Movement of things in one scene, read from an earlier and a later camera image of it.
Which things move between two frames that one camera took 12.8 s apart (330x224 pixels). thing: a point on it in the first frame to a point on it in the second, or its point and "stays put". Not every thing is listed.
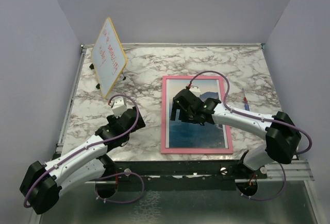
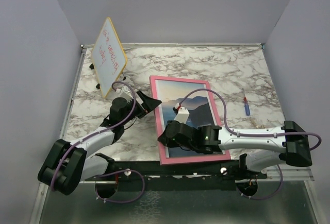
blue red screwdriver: (246, 106) stays put
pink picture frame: (222, 96) to (164, 159)
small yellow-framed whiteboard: (109, 58) stays put
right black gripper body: (185, 115) to (170, 142)
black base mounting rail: (170, 174) stays put
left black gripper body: (112, 119) to (138, 111)
